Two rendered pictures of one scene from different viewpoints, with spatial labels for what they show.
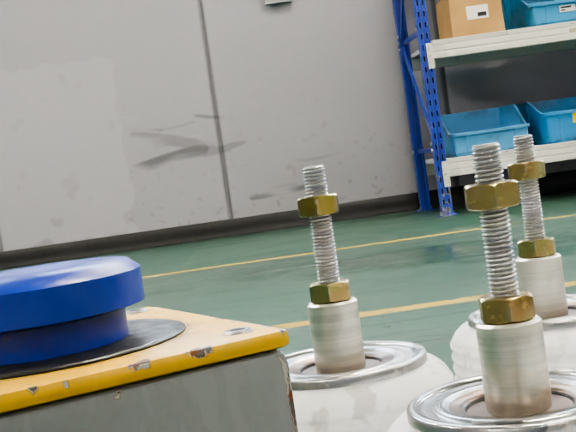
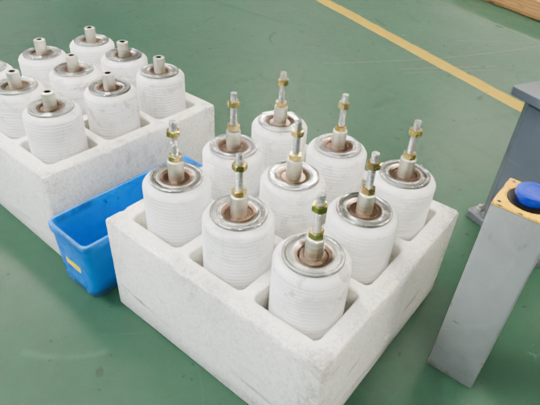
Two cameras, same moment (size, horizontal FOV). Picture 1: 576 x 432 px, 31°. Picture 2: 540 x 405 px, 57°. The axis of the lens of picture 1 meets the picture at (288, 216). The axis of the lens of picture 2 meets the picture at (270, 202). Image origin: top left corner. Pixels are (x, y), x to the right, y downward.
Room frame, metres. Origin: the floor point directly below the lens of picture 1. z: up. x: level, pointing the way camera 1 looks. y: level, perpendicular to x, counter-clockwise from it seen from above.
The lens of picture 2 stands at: (0.68, 0.35, 0.65)
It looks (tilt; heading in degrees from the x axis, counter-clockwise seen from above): 37 degrees down; 244
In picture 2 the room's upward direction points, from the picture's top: 4 degrees clockwise
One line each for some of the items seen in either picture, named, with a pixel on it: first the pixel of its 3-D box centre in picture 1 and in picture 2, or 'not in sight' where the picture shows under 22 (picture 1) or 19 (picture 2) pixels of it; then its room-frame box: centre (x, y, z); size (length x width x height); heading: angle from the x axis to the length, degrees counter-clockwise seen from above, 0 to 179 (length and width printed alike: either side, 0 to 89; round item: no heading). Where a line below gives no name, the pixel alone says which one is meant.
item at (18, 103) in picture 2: not in sight; (27, 130); (0.76, -0.60, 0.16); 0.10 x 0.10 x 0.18
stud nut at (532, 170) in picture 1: (526, 170); (239, 165); (0.50, -0.12, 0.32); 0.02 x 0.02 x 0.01; 42
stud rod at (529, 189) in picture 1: (531, 212); (239, 180); (0.50, -0.12, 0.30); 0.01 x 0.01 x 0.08
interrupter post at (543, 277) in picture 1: (542, 289); (239, 204); (0.50, -0.12, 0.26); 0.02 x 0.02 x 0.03
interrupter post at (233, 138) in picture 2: not in sight; (233, 139); (0.45, -0.28, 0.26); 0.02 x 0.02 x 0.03
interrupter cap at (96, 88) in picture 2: not in sight; (109, 87); (0.60, -0.55, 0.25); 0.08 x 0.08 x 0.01
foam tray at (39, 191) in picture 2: not in sight; (87, 141); (0.65, -0.66, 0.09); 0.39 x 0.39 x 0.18; 26
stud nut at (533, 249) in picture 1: (537, 247); (239, 191); (0.50, -0.12, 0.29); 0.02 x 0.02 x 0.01; 42
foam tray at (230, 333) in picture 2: not in sight; (285, 257); (0.40, -0.17, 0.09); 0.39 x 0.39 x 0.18; 28
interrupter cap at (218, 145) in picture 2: not in sight; (233, 146); (0.45, -0.28, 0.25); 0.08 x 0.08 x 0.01
